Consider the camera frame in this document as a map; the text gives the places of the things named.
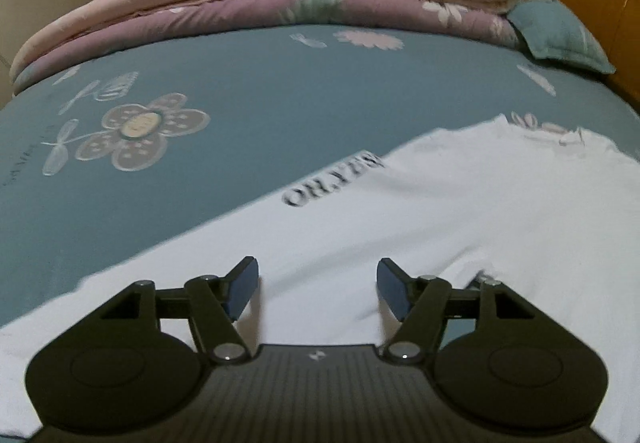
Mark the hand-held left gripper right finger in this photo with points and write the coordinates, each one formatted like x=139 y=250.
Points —
x=392 y=290

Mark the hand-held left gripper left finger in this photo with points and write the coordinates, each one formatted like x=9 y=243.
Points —
x=242 y=288

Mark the white t-shirt with black lettering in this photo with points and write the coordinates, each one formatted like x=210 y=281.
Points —
x=450 y=203

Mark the teal floral pillow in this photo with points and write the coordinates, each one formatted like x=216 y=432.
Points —
x=555 y=33

